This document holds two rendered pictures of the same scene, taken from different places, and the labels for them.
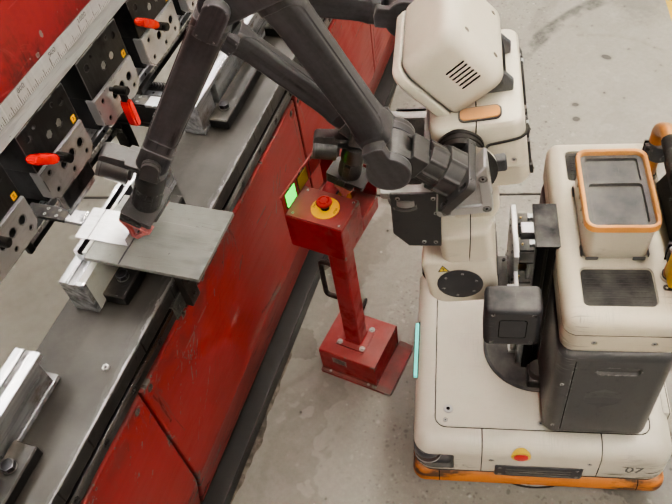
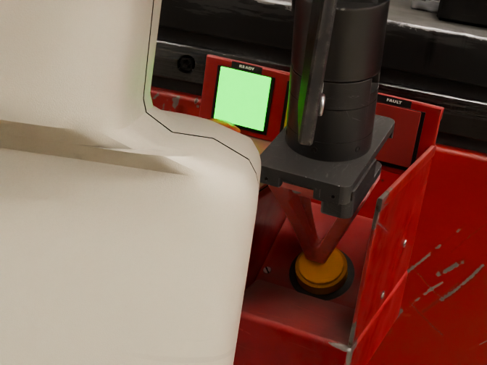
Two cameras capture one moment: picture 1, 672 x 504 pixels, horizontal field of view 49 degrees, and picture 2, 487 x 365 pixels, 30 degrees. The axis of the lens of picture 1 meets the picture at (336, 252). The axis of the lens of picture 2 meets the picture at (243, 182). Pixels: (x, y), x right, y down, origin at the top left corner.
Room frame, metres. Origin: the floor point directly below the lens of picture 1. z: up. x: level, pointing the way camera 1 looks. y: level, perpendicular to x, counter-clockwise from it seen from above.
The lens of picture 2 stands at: (1.12, -0.63, 0.99)
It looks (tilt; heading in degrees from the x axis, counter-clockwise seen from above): 19 degrees down; 76
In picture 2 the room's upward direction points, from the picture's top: 8 degrees clockwise
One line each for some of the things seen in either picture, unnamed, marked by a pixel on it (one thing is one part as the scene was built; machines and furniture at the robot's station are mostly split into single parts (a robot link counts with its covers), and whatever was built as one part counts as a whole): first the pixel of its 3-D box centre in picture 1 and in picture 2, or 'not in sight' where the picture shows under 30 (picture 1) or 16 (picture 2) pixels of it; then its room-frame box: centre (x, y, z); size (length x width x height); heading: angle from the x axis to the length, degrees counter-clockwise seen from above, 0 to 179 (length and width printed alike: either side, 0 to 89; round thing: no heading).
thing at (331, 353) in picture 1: (366, 349); not in sight; (1.27, -0.04, 0.06); 0.25 x 0.20 x 0.12; 55
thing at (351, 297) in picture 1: (347, 286); not in sight; (1.29, -0.01, 0.39); 0.05 x 0.05 x 0.54; 55
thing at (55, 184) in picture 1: (40, 141); not in sight; (1.09, 0.49, 1.26); 0.15 x 0.09 x 0.17; 154
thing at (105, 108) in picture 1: (93, 73); not in sight; (1.27, 0.41, 1.26); 0.15 x 0.09 x 0.17; 154
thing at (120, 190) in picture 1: (105, 220); not in sight; (1.14, 0.48, 0.99); 0.20 x 0.03 x 0.03; 154
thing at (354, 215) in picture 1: (331, 202); (267, 211); (1.29, -0.01, 0.75); 0.20 x 0.16 x 0.18; 145
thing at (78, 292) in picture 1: (122, 228); not in sight; (1.17, 0.46, 0.92); 0.39 x 0.06 x 0.10; 154
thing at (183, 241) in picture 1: (159, 236); not in sight; (1.05, 0.35, 1.00); 0.26 x 0.18 x 0.01; 64
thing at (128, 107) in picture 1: (125, 105); not in sight; (1.23, 0.36, 1.20); 0.04 x 0.02 x 0.10; 64
